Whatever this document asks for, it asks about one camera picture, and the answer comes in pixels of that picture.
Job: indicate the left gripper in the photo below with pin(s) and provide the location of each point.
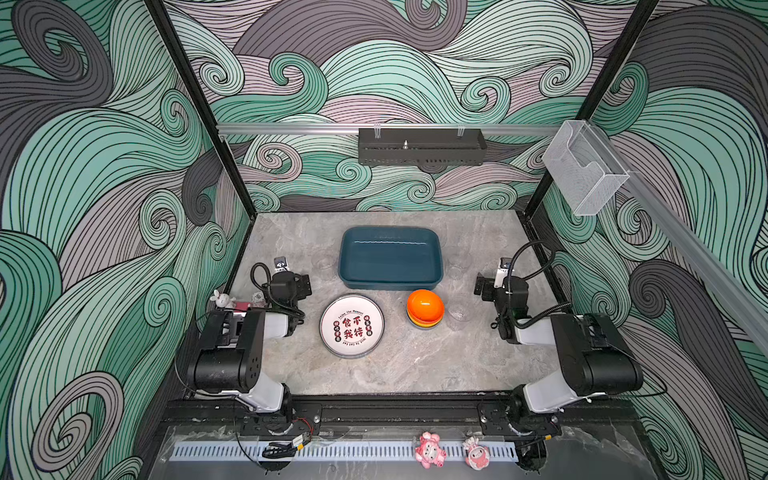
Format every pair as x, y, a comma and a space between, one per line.
303, 285

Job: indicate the white rabbit figurine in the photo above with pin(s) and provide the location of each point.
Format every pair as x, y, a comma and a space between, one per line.
222, 300

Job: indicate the yellow middle bowl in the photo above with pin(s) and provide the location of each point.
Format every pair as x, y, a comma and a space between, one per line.
413, 320

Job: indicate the clear glass near bowls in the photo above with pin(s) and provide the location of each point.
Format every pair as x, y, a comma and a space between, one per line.
457, 317

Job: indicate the teal plastic bin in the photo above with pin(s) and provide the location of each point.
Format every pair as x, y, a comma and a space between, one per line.
390, 258

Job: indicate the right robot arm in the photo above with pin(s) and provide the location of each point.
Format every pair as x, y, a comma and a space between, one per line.
593, 359

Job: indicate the white slotted cable duct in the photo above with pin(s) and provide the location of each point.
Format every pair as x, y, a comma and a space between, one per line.
387, 450

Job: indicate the pink flower toy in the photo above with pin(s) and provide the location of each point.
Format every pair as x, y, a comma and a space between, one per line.
429, 452

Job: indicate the aluminium rail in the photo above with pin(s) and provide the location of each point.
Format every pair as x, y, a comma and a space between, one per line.
304, 128
715, 220

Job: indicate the pink white doll toy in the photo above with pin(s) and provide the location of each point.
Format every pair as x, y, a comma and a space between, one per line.
477, 456

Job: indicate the clear glass right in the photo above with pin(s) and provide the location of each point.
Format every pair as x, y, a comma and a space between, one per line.
457, 264

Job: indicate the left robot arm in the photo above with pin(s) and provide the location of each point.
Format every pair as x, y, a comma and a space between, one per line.
229, 360

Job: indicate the white plate red characters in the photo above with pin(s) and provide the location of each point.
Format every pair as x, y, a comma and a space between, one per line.
352, 326

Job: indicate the clear glass left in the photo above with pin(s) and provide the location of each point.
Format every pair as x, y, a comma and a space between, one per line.
325, 266

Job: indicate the clear acrylic wall holder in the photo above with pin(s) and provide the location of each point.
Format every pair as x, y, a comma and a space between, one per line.
585, 167

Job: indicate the aluminium rail back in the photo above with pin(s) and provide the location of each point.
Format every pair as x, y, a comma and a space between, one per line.
304, 128

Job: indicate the aluminium rail right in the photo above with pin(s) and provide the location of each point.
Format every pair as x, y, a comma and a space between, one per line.
715, 220

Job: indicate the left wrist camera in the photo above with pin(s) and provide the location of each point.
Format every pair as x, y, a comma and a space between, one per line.
280, 264

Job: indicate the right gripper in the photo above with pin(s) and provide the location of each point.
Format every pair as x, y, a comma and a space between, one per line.
483, 287

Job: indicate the orange top bowl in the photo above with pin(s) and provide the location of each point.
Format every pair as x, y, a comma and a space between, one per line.
425, 305

